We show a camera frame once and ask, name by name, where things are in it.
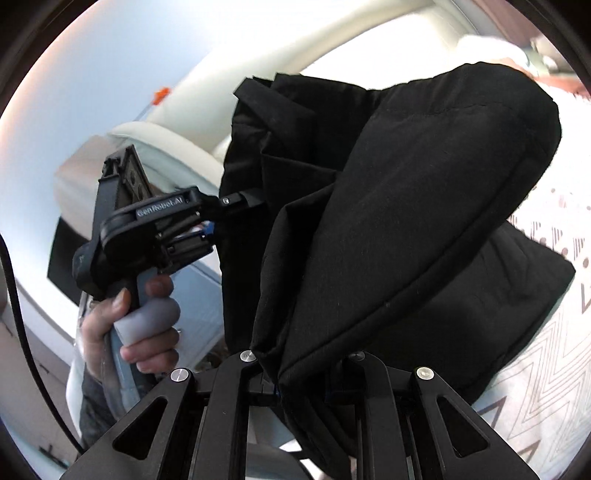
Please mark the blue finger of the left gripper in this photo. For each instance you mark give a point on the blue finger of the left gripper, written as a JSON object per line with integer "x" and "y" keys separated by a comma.
{"x": 242, "y": 199}

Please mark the patterned bedspread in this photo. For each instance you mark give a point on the patterned bedspread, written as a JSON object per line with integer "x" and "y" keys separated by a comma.
{"x": 540, "y": 402}

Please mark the cream upholstered headboard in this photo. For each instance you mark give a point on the cream upholstered headboard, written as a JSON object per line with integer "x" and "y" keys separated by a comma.
{"x": 373, "y": 44}

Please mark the black button shirt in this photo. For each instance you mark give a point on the black button shirt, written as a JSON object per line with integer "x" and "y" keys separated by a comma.
{"x": 383, "y": 226}

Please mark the white pillow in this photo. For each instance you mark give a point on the white pillow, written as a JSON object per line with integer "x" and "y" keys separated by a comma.
{"x": 474, "y": 48}

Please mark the person's left hand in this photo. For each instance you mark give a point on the person's left hand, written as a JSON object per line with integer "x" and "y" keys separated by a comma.
{"x": 147, "y": 334}

